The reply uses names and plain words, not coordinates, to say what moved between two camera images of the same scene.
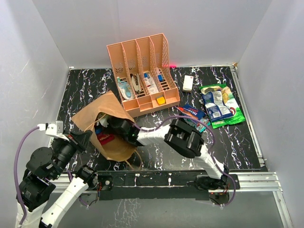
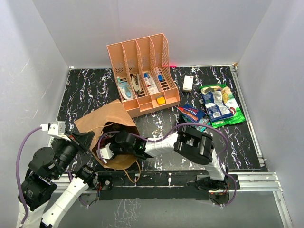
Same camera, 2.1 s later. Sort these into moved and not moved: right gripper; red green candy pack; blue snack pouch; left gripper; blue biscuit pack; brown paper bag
Moved: brown paper bag; right gripper
Not moved: left gripper; blue biscuit pack; blue snack pouch; red green candy pack
